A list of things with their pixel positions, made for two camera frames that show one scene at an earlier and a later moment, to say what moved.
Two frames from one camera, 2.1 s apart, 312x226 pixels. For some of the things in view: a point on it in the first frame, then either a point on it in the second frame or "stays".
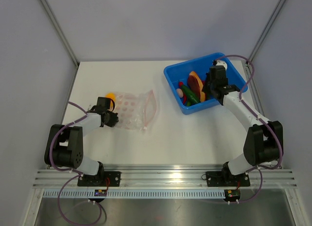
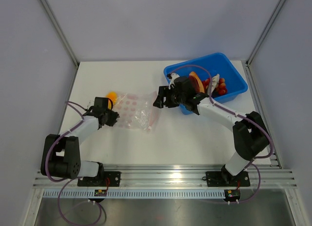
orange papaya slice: [201, 85] stays
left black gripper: [114, 119] stays
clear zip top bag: [135, 111] stays
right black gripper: [205, 87] -> [163, 92]
